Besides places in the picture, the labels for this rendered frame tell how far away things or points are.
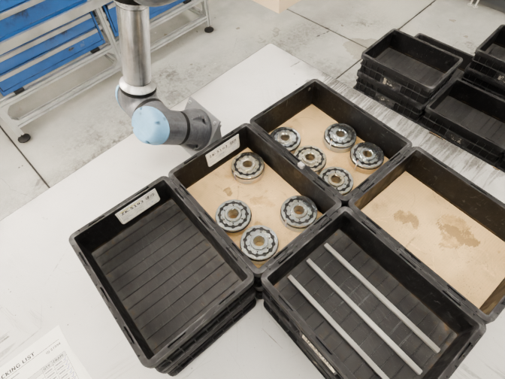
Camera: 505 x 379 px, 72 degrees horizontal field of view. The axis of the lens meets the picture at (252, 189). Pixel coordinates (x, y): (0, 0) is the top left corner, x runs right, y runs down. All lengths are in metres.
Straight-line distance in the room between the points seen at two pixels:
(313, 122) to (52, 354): 1.05
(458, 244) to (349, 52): 2.16
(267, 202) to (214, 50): 2.14
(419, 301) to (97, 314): 0.88
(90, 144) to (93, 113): 0.30
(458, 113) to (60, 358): 2.00
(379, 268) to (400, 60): 1.40
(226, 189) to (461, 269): 0.67
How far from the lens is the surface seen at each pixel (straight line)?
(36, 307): 1.25
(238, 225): 0.97
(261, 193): 1.05
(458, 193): 1.12
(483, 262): 1.10
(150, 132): 1.13
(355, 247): 1.00
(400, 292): 0.98
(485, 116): 2.17
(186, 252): 0.99
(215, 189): 1.07
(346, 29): 3.25
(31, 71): 2.64
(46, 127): 2.83
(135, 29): 1.09
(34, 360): 1.20
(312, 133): 1.20
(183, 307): 0.94
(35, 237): 1.36
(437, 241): 1.08
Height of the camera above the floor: 1.72
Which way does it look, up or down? 57 degrees down
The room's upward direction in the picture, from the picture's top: 5 degrees counter-clockwise
